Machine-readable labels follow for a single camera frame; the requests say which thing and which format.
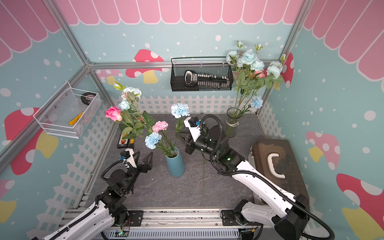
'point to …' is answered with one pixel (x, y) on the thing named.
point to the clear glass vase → (233, 114)
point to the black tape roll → (87, 97)
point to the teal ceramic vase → (175, 164)
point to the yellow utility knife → (73, 121)
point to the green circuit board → (119, 233)
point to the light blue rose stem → (203, 174)
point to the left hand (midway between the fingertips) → (147, 154)
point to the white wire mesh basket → (68, 114)
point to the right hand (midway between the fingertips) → (177, 134)
